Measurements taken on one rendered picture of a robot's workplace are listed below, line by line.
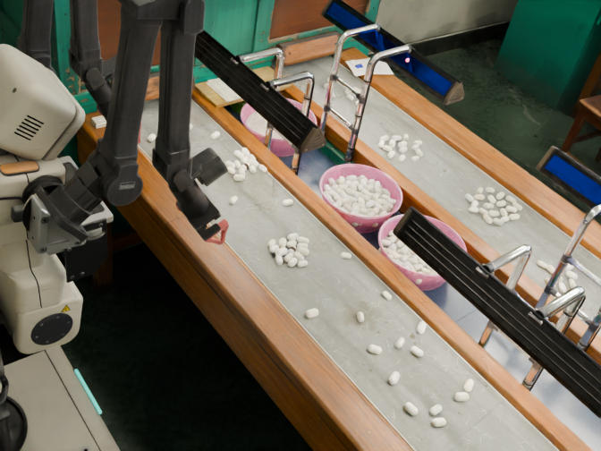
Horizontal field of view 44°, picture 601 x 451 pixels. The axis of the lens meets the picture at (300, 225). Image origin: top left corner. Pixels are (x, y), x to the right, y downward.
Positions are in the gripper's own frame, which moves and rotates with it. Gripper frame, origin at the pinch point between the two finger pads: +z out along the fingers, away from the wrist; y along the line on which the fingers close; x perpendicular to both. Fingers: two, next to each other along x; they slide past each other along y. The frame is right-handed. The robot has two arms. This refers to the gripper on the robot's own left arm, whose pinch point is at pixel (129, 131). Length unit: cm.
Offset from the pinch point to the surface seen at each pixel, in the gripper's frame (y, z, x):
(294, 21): 49, 47, -78
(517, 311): -103, 9, -39
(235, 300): -48, 23, 5
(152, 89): 40, 28, -17
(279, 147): 6, 50, -40
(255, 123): 21, 49, -40
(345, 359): -76, 33, -8
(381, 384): -87, 34, -10
